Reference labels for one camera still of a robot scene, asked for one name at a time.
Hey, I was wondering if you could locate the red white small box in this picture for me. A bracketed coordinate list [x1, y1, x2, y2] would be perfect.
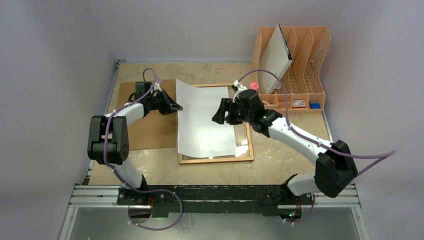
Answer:
[292, 99, 307, 109]

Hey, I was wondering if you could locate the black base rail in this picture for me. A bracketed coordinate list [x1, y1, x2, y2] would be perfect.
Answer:
[116, 184, 313, 219]

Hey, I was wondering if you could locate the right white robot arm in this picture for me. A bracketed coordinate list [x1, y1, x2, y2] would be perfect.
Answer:
[211, 89, 358, 204]

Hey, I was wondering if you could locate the wooden picture frame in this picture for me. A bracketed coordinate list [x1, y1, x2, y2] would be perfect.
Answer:
[177, 83, 254, 165]

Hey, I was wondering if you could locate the white board in organizer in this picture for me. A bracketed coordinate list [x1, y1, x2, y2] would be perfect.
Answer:
[258, 23, 293, 95]

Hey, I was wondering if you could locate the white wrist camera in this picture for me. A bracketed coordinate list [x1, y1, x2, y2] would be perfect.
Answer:
[153, 78, 162, 92]
[231, 80, 248, 102]

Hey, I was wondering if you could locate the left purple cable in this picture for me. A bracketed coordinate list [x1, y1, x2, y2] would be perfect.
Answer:
[103, 68, 184, 232]

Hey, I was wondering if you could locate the pink capped bottle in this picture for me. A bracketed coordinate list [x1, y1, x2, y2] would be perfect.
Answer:
[249, 82, 259, 92]

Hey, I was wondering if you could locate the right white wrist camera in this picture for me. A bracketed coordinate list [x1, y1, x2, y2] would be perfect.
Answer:
[231, 80, 248, 102]

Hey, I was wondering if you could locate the orange file organizer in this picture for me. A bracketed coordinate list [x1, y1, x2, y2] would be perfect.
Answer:
[252, 26, 331, 113]

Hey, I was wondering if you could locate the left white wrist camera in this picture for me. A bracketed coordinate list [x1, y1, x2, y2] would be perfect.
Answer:
[153, 78, 162, 92]

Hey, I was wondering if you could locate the plant photo print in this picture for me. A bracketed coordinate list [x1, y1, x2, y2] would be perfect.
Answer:
[175, 79, 237, 158]

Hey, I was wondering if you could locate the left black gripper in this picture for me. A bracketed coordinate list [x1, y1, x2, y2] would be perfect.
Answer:
[147, 89, 182, 116]

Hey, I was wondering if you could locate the brown backing board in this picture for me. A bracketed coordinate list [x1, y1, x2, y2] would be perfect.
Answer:
[116, 79, 177, 151]

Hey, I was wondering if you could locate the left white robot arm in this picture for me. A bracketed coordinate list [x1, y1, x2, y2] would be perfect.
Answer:
[87, 81, 183, 205]

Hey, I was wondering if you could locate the blue small box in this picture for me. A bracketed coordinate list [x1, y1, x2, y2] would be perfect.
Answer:
[309, 102, 321, 109]

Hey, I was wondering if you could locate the clear acrylic sheet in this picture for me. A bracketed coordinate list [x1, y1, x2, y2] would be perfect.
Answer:
[233, 124, 250, 158]

